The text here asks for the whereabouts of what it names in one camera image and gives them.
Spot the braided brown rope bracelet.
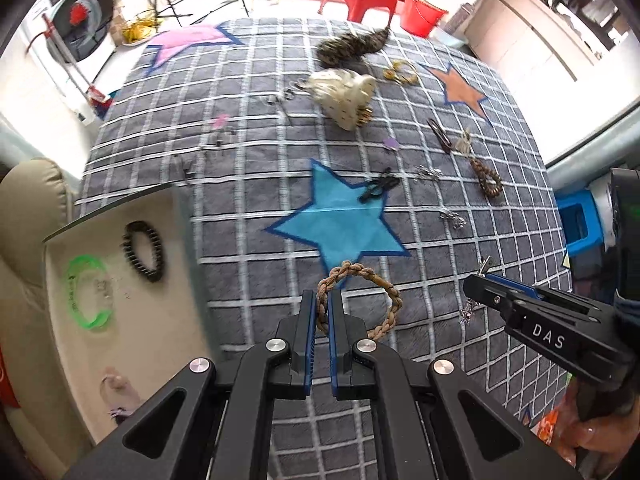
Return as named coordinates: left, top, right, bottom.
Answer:
left=316, top=260, right=405, bottom=343

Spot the person's right hand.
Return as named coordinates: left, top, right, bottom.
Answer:
left=551, top=377, right=639, bottom=478

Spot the blue plastic stool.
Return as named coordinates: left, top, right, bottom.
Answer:
left=556, top=188, right=604, bottom=257

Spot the silver star hair clip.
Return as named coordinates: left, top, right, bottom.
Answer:
left=460, top=256, right=492, bottom=325

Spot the grey checked bed cover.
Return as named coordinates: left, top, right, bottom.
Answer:
left=78, top=18, right=570, bottom=422

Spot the silver rhinestone earring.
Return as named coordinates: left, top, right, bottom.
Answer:
left=439, top=209, right=468, bottom=231

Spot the black bow hair clip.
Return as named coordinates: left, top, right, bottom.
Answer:
left=358, top=167, right=400, bottom=204

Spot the shallow white tray box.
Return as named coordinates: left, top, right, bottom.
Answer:
left=43, top=183, right=222, bottom=442

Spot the brown braided drop clip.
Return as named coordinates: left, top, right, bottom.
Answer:
left=470, top=158, right=503, bottom=200

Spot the dark slim hair pin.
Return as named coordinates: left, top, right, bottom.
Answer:
left=427, top=118, right=452, bottom=154

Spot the green plastic bangle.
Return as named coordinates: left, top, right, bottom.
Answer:
left=64, top=255, right=114, bottom=330

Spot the white dotted scrunchie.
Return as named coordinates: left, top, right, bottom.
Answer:
left=303, top=68, right=378, bottom=131

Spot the leopard print scrunchie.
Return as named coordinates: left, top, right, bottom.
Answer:
left=316, top=27, right=390, bottom=68

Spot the beige leather sofa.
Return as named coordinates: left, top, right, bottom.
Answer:
left=1, top=158, right=92, bottom=479

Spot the red broom with dustpan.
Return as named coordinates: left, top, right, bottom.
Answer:
left=26, top=13, right=113, bottom=118

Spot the red plastic bucket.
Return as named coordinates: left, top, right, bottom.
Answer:
left=400, top=0, right=448, bottom=38

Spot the black spiral hair tie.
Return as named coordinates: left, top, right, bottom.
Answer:
left=121, top=220, right=166, bottom=284

